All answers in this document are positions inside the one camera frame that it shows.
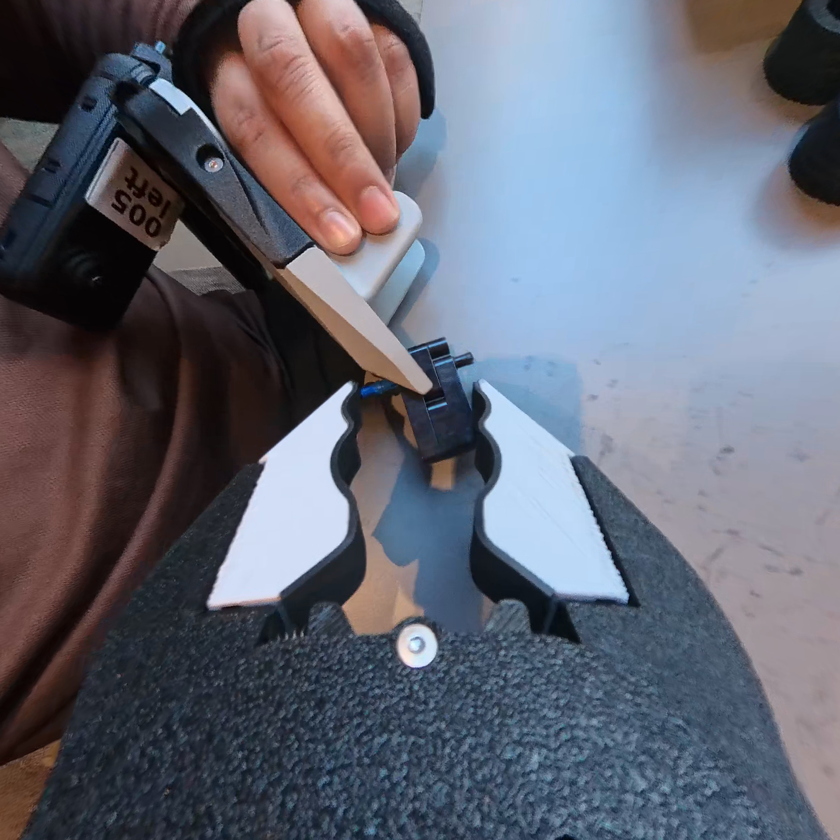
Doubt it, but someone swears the black toy brick assembly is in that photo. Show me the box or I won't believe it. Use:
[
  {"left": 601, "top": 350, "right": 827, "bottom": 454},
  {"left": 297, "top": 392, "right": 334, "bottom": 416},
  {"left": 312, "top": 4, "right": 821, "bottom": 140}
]
[{"left": 400, "top": 338, "right": 476, "bottom": 463}]

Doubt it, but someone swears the black toy tyre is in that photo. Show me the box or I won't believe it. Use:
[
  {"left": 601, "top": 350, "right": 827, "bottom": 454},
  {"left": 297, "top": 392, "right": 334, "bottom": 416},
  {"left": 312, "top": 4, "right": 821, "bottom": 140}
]
[
  {"left": 787, "top": 112, "right": 840, "bottom": 207},
  {"left": 764, "top": 0, "right": 840, "bottom": 106}
]

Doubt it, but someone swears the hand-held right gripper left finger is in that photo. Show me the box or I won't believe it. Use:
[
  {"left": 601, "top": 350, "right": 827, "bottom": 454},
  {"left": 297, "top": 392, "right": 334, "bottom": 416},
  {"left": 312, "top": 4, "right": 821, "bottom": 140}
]
[{"left": 206, "top": 382, "right": 367, "bottom": 641}]

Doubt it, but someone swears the person's brown shirt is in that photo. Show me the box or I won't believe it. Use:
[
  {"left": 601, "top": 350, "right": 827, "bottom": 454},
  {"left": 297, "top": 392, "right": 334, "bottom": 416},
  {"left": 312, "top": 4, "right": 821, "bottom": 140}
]
[{"left": 0, "top": 144, "right": 355, "bottom": 762}]

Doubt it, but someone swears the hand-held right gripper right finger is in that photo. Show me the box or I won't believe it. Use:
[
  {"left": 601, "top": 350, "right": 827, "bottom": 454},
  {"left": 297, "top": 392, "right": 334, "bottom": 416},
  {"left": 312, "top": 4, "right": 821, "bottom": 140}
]
[{"left": 469, "top": 379, "right": 631, "bottom": 634}]

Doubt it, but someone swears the grey desk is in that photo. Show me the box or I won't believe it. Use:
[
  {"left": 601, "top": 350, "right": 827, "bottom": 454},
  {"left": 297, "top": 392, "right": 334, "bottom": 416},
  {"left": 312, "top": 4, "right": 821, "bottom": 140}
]
[{"left": 151, "top": 0, "right": 840, "bottom": 834}]

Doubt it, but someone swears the person's left forearm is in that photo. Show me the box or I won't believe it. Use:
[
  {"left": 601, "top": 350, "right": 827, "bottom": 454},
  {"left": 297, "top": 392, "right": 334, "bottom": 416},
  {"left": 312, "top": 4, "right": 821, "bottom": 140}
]
[{"left": 0, "top": 0, "right": 250, "bottom": 126}]

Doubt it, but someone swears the person's left hand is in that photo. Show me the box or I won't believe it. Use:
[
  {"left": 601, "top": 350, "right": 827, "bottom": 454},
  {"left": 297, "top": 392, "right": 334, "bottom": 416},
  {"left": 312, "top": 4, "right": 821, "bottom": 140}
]
[{"left": 210, "top": 0, "right": 421, "bottom": 257}]

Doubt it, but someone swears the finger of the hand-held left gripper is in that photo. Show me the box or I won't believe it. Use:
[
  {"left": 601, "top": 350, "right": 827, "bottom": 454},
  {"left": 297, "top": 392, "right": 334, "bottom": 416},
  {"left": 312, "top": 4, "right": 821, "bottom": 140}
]
[
  {"left": 371, "top": 238, "right": 429, "bottom": 327},
  {"left": 272, "top": 192, "right": 435, "bottom": 396}
]

